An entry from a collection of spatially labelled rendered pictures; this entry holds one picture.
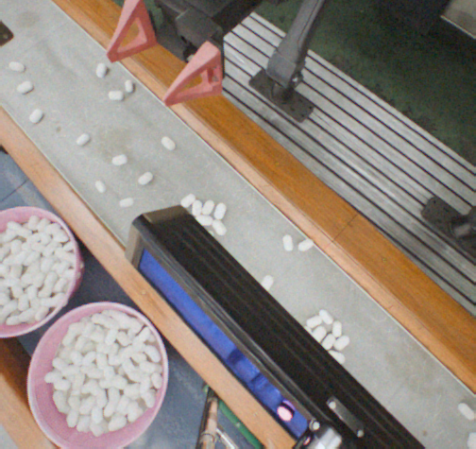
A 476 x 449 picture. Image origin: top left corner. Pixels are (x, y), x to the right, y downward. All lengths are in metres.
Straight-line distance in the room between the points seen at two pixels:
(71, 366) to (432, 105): 2.07
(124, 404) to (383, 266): 0.59
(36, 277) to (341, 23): 2.12
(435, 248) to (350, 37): 1.60
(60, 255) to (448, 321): 0.83
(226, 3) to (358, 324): 0.60
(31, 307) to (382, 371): 0.74
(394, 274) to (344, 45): 1.66
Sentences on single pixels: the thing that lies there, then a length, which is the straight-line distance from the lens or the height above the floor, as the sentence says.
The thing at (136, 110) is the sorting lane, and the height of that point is 0.74.
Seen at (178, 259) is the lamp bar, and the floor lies 1.11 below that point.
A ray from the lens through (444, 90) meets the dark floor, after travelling 2.19.
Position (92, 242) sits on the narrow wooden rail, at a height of 0.76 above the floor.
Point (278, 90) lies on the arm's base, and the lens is 0.80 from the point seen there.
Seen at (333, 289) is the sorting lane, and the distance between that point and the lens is 0.64.
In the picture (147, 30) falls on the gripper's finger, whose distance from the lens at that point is 0.43.
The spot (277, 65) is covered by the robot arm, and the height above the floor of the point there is 0.81.
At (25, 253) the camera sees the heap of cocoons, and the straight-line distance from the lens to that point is 0.75.
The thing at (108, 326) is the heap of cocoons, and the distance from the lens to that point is 0.65.
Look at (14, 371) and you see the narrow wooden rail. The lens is 0.77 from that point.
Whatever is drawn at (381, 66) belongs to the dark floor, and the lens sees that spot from 2.08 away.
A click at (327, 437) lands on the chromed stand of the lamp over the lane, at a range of 0.25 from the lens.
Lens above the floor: 1.34
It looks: 75 degrees down
